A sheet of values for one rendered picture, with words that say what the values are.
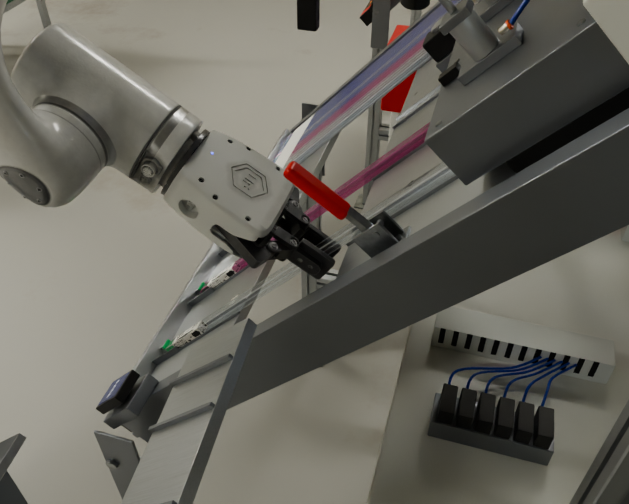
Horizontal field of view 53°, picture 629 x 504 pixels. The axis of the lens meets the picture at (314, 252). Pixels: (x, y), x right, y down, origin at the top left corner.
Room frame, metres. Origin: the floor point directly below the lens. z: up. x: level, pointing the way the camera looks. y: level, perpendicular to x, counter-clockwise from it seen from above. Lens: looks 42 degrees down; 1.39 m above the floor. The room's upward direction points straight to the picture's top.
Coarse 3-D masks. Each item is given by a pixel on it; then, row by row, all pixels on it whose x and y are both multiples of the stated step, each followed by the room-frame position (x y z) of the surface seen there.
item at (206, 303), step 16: (304, 160) 0.86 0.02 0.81; (320, 160) 0.79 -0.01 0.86; (224, 256) 0.72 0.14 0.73; (240, 272) 0.60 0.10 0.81; (256, 272) 0.56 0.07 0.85; (208, 288) 0.61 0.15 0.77; (224, 288) 0.59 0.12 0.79; (240, 288) 0.55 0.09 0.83; (192, 304) 0.62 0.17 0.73; (208, 304) 0.58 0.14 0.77; (224, 304) 0.54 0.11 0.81; (192, 320) 0.57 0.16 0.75; (224, 320) 0.49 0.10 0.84; (240, 320) 0.47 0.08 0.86; (176, 336) 0.56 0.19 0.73; (208, 336) 0.48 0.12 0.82; (176, 352) 0.51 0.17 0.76; (160, 368) 0.50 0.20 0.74; (176, 368) 0.46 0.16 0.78
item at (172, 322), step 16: (272, 160) 0.99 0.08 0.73; (208, 256) 0.72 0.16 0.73; (208, 272) 0.69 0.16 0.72; (192, 288) 0.65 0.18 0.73; (176, 304) 0.61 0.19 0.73; (176, 320) 0.59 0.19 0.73; (160, 336) 0.56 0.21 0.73; (144, 352) 0.53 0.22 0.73; (160, 352) 0.54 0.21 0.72; (144, 368) 0.51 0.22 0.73
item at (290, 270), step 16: (432, 176) 0.43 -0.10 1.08; (448, 176) 0.43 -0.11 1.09; (400, 192) 0.45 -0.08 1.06; (416, 192) 0.43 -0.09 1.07; (384, 208) 0.44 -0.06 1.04; (400, 208) 0.44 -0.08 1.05; (352, 224) 0.46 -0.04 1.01; (336, 240) 0.45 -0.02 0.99; (288, 272) 0.47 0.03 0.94; (256, 288) 0.48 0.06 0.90; (272, 288) 0.47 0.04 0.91; (240, 304) 0.49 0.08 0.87; (208, 320) 0.50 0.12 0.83
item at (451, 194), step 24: (432, 72) 0.74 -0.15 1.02; (408, 96) 0.73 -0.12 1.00; (432, 96) 0.66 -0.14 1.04; (408, 120) 0.65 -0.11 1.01; (408, 168) 0.51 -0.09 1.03; (432, 168) 0.47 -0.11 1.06; (504, 168) 0.38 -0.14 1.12; (384, 192) 0.50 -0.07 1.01; (432, 192) 0.43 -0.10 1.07; (456, 192) 0.40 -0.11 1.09; (480, 192) 0.37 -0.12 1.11; (408, 216) 0.42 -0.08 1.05; (432, 216) 0.39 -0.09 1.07
